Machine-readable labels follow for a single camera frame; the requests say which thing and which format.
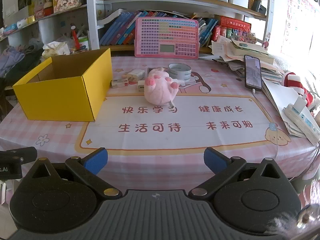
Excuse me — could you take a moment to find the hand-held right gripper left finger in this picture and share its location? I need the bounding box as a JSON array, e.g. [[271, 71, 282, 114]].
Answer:
[[24, 147, 123, 200]]

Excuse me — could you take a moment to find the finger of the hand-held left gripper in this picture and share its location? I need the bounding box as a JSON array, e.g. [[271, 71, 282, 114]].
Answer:
[[0, 146, 37, 165]]

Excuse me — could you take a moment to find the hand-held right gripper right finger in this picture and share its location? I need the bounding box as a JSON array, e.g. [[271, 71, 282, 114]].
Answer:
[[188, 147, 290, 200]]

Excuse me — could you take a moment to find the yellow cardboard box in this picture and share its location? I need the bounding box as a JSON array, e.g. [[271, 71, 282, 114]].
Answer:
[[12, 48, 112, 122]]

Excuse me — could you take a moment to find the small red white box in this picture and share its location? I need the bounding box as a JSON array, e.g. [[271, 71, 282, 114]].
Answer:
[[111, 79, 129, 88]]

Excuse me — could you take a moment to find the pink plush toy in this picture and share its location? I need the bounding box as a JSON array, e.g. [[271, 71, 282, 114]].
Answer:
[[144, 67, 179, 105]]

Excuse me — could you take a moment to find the grey tape roll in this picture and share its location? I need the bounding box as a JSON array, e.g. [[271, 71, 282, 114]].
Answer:
[[168, 63, 192, 82]]

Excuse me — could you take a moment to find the pink printed tablecloth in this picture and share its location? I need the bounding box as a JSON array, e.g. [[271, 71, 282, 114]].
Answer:
[[0, 54, 320, 188]]

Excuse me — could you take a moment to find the stack of white notebooks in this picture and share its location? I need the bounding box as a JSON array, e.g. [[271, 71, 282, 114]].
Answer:
[[261, 79, 320, 144]]

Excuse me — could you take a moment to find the pile of clothes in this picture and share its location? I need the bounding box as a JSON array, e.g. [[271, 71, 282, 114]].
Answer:
[[0, 39, 45, 78]]

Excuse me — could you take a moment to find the black smartphone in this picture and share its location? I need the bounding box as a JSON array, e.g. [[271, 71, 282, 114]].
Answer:
[[244, 54, 262, 92]]

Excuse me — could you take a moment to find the grey fluffy pompom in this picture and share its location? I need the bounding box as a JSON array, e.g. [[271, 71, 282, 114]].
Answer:
[[266, 204, 320, 236]]

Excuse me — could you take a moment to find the white power strip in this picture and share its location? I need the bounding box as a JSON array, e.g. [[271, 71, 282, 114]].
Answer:
[[283, 104, 320, 143]]

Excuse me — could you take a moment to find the white plug charger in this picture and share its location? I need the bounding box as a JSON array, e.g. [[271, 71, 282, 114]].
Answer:
[[294, 95, 308, 112]]

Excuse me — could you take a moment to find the pile of papers and books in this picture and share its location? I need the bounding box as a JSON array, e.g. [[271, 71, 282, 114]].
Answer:
[[211, 36, 285, 80]]

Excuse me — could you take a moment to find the crumpled white plastic bag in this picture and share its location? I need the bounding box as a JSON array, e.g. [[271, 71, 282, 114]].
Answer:
[[42, 41, 71, 59]]

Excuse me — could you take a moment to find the red white plush toy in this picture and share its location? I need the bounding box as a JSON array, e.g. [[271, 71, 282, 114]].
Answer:
[[281, 72, 318, 110]]

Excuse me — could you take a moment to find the green white pen cup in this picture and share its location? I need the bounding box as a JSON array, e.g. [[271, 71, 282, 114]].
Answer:
[[77, 36, 89, 51]]

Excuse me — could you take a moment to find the row of slanted books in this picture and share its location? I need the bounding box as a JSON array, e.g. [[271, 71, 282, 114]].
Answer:
[[197, 17, 219, 47]]

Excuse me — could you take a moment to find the pink learning tablet board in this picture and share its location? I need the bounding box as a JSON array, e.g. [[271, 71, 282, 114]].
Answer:
[[134, 17, 200, 60]]

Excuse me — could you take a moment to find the row of blue books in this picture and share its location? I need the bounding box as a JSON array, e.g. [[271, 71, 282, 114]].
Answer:
[[99, 10, 137, 46]]

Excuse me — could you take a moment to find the red boxed book set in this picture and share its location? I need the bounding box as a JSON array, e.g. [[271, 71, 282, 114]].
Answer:
[[212, 16, 252, 42]]

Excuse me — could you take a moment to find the white side shelf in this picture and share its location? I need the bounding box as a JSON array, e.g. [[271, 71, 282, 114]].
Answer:
[[0, 4, 88, 55]]

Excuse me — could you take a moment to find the white bookshelf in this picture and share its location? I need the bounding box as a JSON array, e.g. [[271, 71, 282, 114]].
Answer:
[[86, 0, 273, 55]]

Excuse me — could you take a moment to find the black desk box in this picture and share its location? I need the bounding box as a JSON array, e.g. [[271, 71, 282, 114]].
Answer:
[[251, 0, 267, 15]]

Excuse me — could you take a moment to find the white charging cable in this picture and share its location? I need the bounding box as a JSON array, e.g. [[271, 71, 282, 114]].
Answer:
[[252, 89, 280, 159]]

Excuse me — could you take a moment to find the pink wall poster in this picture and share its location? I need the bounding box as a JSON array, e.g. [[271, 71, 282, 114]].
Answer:
[[281, 0, 317, 55]]

